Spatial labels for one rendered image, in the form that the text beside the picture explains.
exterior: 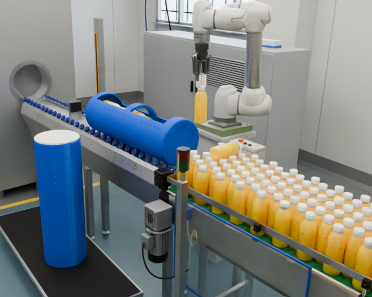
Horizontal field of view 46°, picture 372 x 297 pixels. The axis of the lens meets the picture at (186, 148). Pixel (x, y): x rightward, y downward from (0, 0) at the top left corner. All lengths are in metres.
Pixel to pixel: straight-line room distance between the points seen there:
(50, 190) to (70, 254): 0.48
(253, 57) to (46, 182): 1.54
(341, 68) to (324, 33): 0.44
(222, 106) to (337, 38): 2.34
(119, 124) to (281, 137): 1.96
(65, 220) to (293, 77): 2.43
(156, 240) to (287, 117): 2.30
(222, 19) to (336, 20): 2.93
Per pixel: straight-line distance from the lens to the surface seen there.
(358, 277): 1.76
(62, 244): 3.03
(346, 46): 5.03
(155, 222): 2.28
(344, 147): 5.16
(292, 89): 4.23
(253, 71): 2.92
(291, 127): 4.36
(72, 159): 2.80
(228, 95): 3.01
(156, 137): 2.48
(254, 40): 2.86
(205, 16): 2.31
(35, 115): 4.00
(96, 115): 3.01
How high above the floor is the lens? 1.91
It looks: 20 degrees down
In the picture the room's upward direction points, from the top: 2 degrees clockwise
